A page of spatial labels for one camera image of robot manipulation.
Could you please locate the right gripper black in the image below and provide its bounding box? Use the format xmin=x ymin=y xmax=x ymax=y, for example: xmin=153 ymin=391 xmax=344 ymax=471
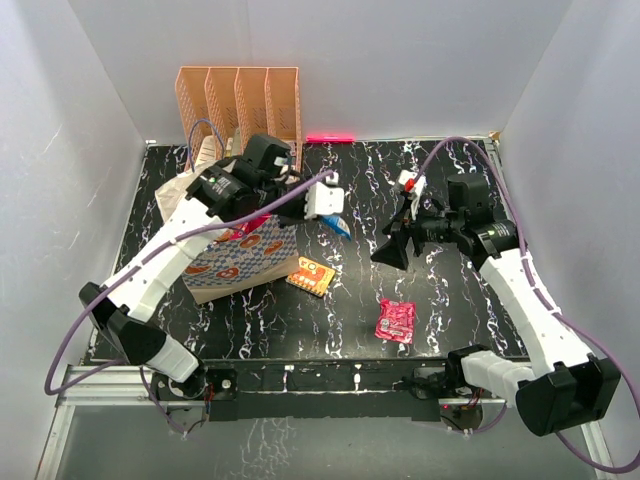
xmin=370 ymin=198 xmax=464 ymax=270

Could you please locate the blue wafer bar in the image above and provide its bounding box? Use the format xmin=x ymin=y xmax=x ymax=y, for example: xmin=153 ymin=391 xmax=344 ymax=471
xmin=320 ymin=215 xmax=352 ymax=241

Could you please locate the white checkered paper bag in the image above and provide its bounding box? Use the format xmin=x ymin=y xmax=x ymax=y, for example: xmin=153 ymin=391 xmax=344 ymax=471
xmin=153 ymin=118 xmax=300 ymax=305

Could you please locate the pink candy pack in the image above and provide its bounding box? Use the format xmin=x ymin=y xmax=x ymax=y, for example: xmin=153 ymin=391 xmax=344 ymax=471
xmin=375 ymin=298 xmax=416 ymax=344

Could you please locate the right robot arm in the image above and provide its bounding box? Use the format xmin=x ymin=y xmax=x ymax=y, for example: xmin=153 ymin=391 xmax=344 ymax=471
xmin=371 ymin=170 xmax=621 ymax=436

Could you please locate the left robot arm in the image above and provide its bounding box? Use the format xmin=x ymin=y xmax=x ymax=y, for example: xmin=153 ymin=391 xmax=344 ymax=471
xmin=79 ymin=134 xmax=306 ymax=399

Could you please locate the orange cracker pack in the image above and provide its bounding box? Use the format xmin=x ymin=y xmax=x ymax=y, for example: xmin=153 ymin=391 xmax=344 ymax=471
xmin=285 ymin=256 xmax=336 ymax=297

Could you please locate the pink marker strip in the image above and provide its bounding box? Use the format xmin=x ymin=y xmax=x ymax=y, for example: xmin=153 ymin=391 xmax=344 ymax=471
xmin=306 ymin=135 xmax=355 ymax=144

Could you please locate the white paper sheet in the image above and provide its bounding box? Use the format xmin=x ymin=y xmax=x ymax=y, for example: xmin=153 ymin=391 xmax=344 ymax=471
xmin=195 ymin=135 xmax=225 ymax=173

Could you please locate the orange plastic file organizer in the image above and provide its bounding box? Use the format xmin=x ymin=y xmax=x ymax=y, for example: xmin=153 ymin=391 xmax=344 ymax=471
xmin=175 ymin=66 xmax=303 ymax=167

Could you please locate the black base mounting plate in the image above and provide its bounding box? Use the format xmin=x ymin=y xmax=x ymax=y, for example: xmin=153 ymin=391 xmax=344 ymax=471
xmin=151 ymin=358 xmax=495 ymax=422

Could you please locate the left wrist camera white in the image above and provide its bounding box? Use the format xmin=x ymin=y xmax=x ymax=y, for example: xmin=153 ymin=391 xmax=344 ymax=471
xmin=304 ymin=172 xmax=345 ymax=220

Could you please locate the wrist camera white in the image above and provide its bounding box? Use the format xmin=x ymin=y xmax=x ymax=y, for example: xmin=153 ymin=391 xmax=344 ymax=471
xmin=394 ymin=170 xmax=426 ymax=220
xmin=304 ymin=172 xmax=345 ymax=220

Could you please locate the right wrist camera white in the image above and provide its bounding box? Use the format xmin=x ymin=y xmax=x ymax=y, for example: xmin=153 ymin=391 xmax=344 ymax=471
xmin=394 ymin=170 xmax=426 ymax=220

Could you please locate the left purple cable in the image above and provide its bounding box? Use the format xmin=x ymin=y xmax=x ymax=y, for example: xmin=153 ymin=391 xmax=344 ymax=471
xmin=44 ymin=169 xmax=335 ymax=436

